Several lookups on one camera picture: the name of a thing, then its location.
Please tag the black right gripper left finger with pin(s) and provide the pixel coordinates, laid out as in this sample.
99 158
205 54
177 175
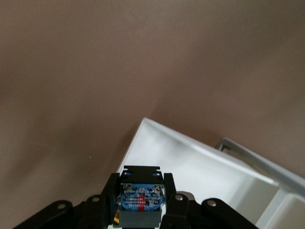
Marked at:
95 210

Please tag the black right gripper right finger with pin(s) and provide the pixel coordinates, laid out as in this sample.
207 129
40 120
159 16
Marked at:
186 212

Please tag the green push button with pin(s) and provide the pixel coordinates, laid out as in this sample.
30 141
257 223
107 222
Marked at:
140 198

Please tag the white plastic drawer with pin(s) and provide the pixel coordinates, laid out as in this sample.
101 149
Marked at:
190 162

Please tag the brown table mat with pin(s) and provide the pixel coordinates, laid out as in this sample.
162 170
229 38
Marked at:
95 71

